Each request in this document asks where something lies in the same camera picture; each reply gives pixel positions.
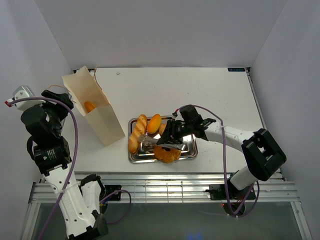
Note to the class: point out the orange oval bun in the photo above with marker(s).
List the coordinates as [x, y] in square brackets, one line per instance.
[154, 124]

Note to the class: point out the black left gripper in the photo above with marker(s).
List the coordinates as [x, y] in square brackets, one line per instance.
[64, 96]

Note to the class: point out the twisted loaf back left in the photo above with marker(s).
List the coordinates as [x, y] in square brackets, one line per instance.
[139, 129]

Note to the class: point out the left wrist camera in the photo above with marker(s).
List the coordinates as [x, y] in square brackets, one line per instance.
[20, 93]

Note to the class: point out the small round bun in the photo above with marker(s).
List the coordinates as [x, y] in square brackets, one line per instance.
[162, 128]

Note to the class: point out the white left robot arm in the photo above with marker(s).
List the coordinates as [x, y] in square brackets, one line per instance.
[79, 202]

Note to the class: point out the metal tray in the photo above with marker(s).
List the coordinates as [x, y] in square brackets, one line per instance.
[145, 154]

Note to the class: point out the ring shaped bread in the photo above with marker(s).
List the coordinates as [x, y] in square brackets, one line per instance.
[167, 155]

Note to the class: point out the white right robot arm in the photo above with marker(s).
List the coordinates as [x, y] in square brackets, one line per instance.
[262, 154]

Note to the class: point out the aluminium frame rail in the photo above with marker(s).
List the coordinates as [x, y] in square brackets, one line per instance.
[190, 187]

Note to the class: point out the blue label right corner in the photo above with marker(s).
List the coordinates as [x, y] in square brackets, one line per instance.
[236, 69]

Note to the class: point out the short loaf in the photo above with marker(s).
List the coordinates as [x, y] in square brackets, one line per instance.
[89, 106]

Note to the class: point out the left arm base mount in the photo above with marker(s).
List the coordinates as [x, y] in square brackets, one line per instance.
[108, 193]

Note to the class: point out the metal tongs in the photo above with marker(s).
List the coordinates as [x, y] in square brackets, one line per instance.
[149, 141]

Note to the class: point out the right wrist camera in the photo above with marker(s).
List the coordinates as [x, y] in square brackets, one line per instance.
[175, 113]

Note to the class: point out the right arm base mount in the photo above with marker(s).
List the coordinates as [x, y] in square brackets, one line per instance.
[233, 202]

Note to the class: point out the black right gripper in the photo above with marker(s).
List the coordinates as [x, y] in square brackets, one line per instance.
[171, 125]

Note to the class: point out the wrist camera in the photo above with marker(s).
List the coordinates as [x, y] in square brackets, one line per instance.
[20, 93]
[175, 113]

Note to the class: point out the beige paper bag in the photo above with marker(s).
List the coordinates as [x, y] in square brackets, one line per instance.
[101, 127]

